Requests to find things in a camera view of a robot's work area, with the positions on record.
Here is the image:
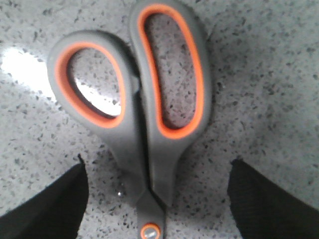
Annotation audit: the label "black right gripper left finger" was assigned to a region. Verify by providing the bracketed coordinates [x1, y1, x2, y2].
[0, 156, 89, 239]

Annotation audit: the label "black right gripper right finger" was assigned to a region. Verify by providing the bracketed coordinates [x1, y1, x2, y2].
[227, 159, 319, 239]

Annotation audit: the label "grey orange handled scissors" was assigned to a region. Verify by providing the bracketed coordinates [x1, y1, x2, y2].
[47, 0, 212, 239]

